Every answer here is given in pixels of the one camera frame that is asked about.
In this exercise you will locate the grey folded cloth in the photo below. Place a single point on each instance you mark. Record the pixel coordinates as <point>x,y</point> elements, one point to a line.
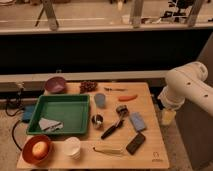
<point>48,125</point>

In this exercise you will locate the small metal cup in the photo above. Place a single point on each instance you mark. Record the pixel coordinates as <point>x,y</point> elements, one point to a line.
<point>97,121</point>

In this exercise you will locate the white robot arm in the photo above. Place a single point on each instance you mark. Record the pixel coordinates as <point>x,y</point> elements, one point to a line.
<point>185,82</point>

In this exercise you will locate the white paper cup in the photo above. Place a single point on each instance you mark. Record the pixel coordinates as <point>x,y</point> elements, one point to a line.
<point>72,147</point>

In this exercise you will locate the small knife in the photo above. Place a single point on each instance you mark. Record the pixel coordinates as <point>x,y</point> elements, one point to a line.
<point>114,89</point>

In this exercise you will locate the blue box on floor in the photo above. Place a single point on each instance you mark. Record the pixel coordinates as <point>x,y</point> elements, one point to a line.
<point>28,113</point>

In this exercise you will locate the green plastic tray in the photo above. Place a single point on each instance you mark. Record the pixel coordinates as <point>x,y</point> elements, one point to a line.
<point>71,110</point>

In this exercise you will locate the yellow round fruit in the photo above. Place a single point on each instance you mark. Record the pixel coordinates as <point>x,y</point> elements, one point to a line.
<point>40,149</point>

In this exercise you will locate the black handled brush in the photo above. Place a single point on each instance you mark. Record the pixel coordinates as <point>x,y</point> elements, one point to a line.
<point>122,112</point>

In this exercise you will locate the black rectangular block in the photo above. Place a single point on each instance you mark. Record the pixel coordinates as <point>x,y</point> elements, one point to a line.
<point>135,143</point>

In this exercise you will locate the orange carrot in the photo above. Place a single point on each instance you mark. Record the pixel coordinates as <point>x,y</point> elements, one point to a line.
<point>127,98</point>

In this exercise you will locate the bunch of dark grapes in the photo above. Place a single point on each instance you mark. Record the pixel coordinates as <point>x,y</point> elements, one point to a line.
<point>88,86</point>

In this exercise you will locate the purple bowl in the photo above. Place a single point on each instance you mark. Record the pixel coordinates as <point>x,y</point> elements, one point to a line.
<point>55,85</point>

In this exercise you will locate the blue plastic cup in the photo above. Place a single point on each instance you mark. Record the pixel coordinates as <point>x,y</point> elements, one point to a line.
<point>100,100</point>

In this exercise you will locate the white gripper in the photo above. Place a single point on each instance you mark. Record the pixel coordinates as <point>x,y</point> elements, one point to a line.
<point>167,116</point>

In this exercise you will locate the blue sponge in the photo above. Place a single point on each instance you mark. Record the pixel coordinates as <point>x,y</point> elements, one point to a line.
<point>137,122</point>

